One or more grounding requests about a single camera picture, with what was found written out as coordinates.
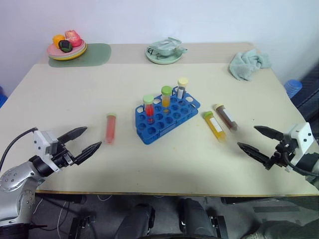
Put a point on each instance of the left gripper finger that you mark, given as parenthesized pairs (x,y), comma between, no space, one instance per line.
(73,134)
(88,153)

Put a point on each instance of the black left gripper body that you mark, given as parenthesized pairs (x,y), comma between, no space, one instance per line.
(62,158)

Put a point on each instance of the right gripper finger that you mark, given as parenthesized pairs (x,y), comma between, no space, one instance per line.
(270,133)
(255,152)

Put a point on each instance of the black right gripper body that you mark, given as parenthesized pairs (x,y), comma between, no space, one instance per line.
(281,155)

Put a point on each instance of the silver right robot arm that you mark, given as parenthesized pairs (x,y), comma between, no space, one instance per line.
(310,161)

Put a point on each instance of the pink tube green cap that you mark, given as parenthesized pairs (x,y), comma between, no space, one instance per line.
(110,129)

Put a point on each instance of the brown tube cream cap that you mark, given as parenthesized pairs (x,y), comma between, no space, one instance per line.
(226,118)

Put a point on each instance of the yellow tube green cap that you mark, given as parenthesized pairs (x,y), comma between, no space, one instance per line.
(215,127)

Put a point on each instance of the red tube green cap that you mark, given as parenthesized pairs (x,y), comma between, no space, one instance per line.
(149,107)

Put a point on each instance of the blue test tube rack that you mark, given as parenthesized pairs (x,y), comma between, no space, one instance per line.
(162,128)

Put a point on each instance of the orange tube green cap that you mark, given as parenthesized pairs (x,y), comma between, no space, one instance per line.
(166,98)

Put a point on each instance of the dark tube cream cap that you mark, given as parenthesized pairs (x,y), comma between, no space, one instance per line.
(182,88)

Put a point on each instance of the black carbon pattern case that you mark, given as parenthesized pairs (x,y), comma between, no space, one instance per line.
(309,97)

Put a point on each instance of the pale green towel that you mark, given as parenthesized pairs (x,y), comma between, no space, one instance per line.
(246,66)

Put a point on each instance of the grey green fabric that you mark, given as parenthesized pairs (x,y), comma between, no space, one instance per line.
(286,230)

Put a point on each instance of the yellow plate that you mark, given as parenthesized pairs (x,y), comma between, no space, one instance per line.
(74,56)

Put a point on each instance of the blue plastic object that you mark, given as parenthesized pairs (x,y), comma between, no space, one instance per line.
(2,97)

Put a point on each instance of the green placemat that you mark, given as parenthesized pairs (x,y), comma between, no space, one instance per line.
(97,54)

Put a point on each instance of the dark rounded robot leg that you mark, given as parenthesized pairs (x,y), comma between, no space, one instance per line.
(194,216)
(137,221)

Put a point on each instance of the pink plate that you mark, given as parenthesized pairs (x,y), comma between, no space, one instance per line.
(53,51)

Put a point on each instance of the black green toy ball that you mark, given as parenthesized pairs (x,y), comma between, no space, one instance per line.
(65,45)

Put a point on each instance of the pink toy apple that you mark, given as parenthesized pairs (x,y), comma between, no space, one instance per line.
(74,38)

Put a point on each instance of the orange toy fruit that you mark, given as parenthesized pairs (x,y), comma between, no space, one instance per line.
(57,39)

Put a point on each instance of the pale green plate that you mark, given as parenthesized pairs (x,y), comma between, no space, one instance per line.
(169,59)

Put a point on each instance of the green plate with wrapper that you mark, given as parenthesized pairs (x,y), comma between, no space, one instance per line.
(167,46)

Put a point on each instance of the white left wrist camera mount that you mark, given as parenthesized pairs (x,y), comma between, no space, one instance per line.
(40,142)

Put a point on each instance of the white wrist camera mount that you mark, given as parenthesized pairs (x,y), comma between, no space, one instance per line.
(40,142)
(302,135)

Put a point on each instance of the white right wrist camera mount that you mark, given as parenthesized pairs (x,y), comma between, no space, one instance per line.
(302,135)

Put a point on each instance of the black metal bracket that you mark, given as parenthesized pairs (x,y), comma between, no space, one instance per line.
(219,226)
(82,226)

